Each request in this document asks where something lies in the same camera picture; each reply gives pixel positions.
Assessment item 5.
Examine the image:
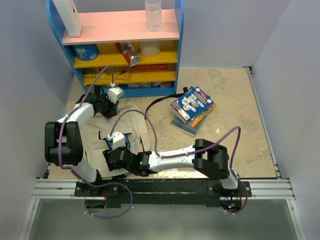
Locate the blue dinosaur pencil case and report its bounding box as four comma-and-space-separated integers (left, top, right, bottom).
123, 134, 131, 149

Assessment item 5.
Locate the beige canvas backpack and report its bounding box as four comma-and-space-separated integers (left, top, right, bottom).
80, 97, 156, 179

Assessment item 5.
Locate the blue comic book top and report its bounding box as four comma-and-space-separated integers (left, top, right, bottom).
170, 86, 215, 123

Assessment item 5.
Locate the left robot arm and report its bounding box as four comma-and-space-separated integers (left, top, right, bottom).
44, 85, 124, 196

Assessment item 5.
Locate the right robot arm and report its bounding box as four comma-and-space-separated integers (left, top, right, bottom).
102, 139, 241, 197

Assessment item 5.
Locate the yellow chips bag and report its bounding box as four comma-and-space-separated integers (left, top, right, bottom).
84, 66, 131, 81

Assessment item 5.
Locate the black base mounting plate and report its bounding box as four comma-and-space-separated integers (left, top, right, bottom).
74, 178, 252, 210

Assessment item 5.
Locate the red silver snack packet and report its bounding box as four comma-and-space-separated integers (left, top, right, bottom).
115, 42, 140, 67

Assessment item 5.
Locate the blue snack cup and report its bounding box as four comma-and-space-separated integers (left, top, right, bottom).
72, 44, 100, 62

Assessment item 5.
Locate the blue shelf unit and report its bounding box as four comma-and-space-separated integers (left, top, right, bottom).
45, 0, 185, 98

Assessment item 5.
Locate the white packets bottom shelf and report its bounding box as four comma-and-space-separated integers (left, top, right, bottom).
123, 81, 173, 88

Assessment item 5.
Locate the white cylindrical container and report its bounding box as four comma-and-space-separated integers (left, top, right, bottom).
138, 41, 161, 57

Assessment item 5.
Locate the grey blue bottom book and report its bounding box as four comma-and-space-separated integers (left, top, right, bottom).
170, 116, 201, 137

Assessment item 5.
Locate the orange green book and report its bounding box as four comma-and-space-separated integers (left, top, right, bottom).
187, 103, 216, 128

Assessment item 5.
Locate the white rectangular bottle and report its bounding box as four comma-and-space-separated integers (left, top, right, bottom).
53, 0, 83, 37

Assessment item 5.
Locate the clear plastic bottle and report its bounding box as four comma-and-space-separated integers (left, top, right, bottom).
144, 0, 162, 32

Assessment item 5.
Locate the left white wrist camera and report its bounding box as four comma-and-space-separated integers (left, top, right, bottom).
107, 83, 124, 104

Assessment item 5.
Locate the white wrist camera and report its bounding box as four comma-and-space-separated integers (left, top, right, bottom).
106, 131, 126, 150
107, 83, 124, 104

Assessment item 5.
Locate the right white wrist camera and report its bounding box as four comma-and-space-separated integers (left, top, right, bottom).
106, 131, 126, 150

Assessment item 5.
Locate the aluminium frame rail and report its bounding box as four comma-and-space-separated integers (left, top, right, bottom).
31, 178, 295, 200

